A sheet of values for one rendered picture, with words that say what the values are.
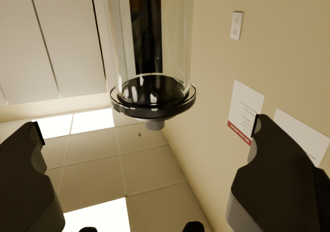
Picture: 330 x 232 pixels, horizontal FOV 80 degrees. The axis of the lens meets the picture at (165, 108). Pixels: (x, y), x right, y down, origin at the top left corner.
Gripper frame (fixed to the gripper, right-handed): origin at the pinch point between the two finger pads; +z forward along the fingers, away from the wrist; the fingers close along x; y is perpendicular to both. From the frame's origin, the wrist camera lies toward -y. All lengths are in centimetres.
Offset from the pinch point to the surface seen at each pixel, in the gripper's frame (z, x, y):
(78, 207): 104, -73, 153
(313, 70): 46, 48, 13
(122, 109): 7.7, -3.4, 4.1
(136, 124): 234, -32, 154
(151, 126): 10.5, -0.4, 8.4
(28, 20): 235, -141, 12
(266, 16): 69, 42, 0
